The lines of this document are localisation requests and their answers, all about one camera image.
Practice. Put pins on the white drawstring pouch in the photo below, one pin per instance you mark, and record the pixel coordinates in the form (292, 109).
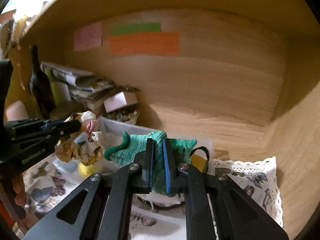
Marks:
(157, 202)

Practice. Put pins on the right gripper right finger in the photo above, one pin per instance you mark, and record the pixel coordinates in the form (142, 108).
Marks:
(171, 167)

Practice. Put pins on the butterfly print tablecloth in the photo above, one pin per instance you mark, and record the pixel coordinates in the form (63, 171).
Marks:
(100, 208)

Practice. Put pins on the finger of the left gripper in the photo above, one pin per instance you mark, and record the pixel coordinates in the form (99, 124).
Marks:
(62, 128)

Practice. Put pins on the small white box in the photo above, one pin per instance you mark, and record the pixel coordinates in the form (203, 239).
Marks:
(120, 100)

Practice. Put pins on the green knitted cloth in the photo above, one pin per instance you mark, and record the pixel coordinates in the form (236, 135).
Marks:
(131, 144)

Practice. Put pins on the person's left hand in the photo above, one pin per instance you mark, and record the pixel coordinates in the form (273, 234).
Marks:
(19, 188)

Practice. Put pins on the orange paper note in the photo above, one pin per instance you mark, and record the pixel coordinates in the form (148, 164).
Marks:
(148, 43)

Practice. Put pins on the yellow black sponge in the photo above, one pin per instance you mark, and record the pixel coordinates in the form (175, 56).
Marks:
(201, 163)

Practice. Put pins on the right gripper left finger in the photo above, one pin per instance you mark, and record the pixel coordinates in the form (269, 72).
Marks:
(144, 159)

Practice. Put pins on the pink paper note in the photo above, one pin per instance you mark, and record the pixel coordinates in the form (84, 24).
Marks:
(88, 37)

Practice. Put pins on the green paper note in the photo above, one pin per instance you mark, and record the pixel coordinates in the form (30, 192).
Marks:
(136, 28)

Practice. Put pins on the stack of papers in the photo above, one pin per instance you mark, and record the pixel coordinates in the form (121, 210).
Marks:
(84, 86)

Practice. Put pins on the floral fabric scrunchie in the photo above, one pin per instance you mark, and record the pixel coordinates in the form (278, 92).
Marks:
(87, 145)

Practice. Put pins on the dark wine bottle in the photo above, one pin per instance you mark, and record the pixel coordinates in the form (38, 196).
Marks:
(39, 86)

